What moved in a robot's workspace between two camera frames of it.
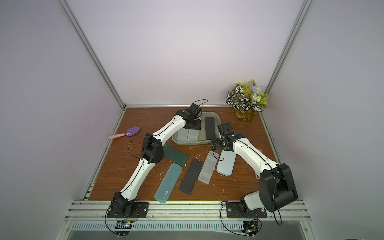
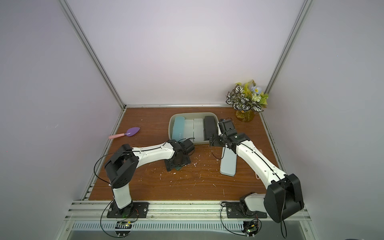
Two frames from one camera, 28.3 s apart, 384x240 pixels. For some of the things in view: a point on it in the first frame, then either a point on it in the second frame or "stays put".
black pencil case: x=210 y=128 stays put
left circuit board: x=123 y=228 stays put
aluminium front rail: x=98 y=210 stays put
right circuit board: x=251 y=228 stays put
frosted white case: x=209 y=167 → x=198 y=129
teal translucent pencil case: x=168 y=183 → x=178 y=128
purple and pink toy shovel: x=130 y=132 stays put
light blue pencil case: x=226 y=163 stays put
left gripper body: x=195 y=124 → x=184 y=161
